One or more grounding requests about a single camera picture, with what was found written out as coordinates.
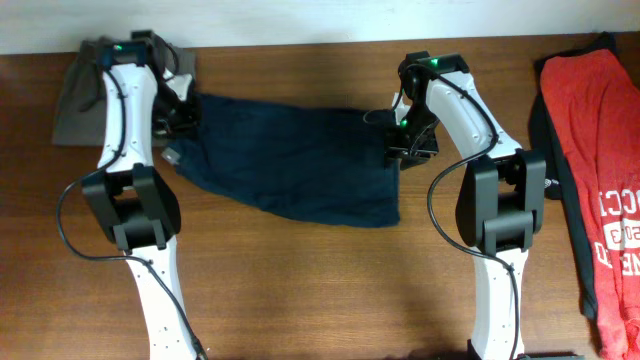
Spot folded grey shorts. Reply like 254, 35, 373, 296
52, 36, 196, 146

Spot navy blue shorts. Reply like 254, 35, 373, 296
162, 94, 400, 228

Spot red printed t-shirt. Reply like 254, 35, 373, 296
540, 49, 639, 359

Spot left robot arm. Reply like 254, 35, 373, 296
81, 32, 207, 359

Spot black garment under pile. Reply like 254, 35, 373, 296
528, 32, 618, 322

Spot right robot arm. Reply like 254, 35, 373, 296
385, 51, 546, 359

